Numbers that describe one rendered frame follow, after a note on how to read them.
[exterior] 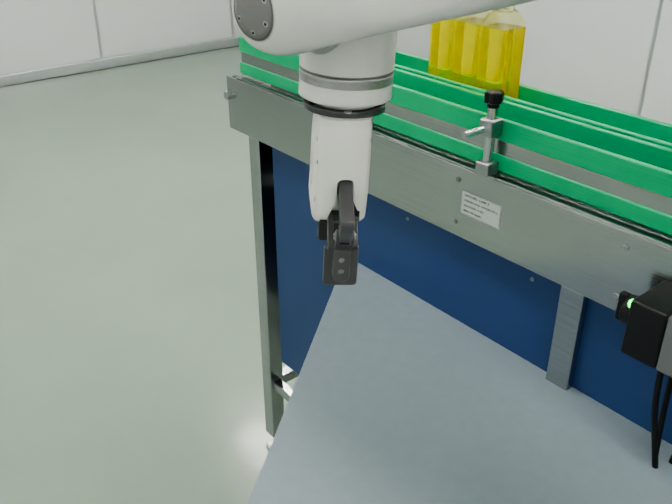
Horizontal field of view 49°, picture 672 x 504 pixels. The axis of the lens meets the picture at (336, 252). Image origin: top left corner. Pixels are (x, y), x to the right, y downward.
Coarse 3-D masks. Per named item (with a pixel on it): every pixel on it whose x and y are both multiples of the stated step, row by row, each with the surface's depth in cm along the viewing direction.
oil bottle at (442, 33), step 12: (432, 24) 131; (444, 24) 128; (432, 36) 131; (444, 36) 129; (432, 48) 132; (444, 48) 130; (432, 60) 133; (444, 60) 131; (432, 72) 134; (444, 72) 132
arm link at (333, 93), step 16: (304, 80) 64; (320, 80) 63; (336, 80) 62; (352, 80) 62; (368, 80) 63; (384, 80) 64; (304, 96) 65; (320, 96) 63; (336, 96) 63; (352, 96) 63; (368, 96) 63; (384, 96) 64
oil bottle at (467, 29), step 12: (456, 24) 126; (468, 24) 124; (480, 24) 123; (456, 36) 127; (468, 36) 125; (456, 48) 128; (468, 48) 126; (456, 60) 129; (468, 60) 127; (456, 72) 130; (468, 72) 128; (468, 84) 128
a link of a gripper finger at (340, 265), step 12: (336, 240) 65; (324, 252) 69; (336, 252) 68; (348, 252) 68; (324, 264) 69; (336, 264) 69; (348, 264) 69; (324, 276) 70; (336, 276) 69; (348, 276) 69
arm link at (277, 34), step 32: (256, 0) 55; (288, 0) 52; (320, 0) 51; (352, 0) 50; (384, 0) 50; (416, 0) 50; (448, 0) 50; (480, 0) 51; (512, 0) 52; (256, 32) 56; (288, 32) 54; (320, 32) 53; (352, 32) 52; (384, 32) 52
